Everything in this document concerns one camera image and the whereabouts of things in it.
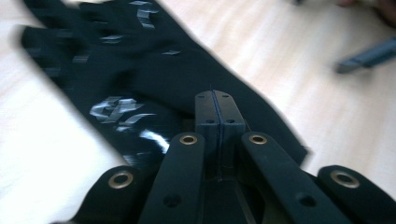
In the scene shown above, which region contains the black glove with silver print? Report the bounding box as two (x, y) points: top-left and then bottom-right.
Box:
(19, 0), (313, 188)

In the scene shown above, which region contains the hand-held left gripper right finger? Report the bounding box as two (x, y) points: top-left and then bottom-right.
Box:
(212, 90), (248, 182)

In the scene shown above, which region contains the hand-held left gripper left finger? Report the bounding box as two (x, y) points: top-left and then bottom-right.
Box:
(194, 90), (222, 182)

